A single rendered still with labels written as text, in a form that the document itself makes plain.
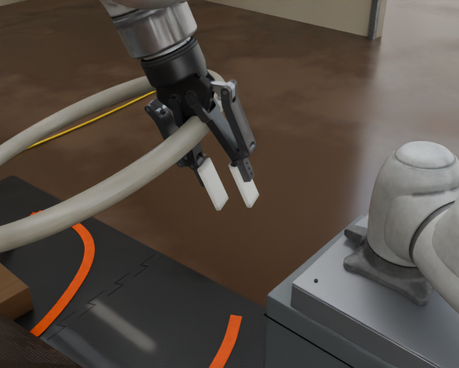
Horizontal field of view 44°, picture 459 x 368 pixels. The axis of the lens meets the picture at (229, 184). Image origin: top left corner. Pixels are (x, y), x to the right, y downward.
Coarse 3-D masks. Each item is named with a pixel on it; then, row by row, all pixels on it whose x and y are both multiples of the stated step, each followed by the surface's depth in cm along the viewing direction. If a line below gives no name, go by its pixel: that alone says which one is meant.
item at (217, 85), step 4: (212, 80) 70; (212, 84) 69; (216, 84) 69; (220, 84) 69; (224, 84) 69; (228, 84) 68; (232, 84) 69; (212, 88) 69; (216, 88) 69; (220, 88) 69; (232, 88) 68; (216, 92) 69; (232, 92) 69; (220, 96) 69; (232, 96) 69; (220, 100) 69
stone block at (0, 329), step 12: (0, 324) 129; (12, 324) 133; (0, 336) 121; (12, 336) 125; (24, 336) 129; (0, 348) 114; (12, 348) 117; (24, 348) 120; (36, 348) 124; (48, 348) 128; (0, 360) 108; (12, 360) 111; (24, 360) 114; (36, 360) 117; (48, 360) 120; (60, 360) 124
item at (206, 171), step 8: (208, 160) 78; (200, 168) 77; (208, 168) 78; (200, 176) 77; (208, 176) 78; (216, 176) 79; (208, 184) 78; (216, 184) 79; (208, 192) 78; (216, 192) 79; (224, 192) 81; (216, 200) 79; (224, 200) 80; (216, 208) 79
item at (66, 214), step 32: (96, 96) 105; (128, 96) 104; (32, 128) 104; (192, 128) 70; (0, 160) 99; (160, 160) 67; (96, 192) 64; (128, 192) 65; (32, 224) 64; (64, 224) 64
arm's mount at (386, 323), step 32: (320, 256) 120; (320, 288) 113; (352, 288) 112; (384, 288) 112; (320, 320) 113; (352, 320) 107; (384, 320) 106; (416, 320) 106; (448, 320) 106; (384, 352) 105; (416, 352) 100; (448, 352) 100
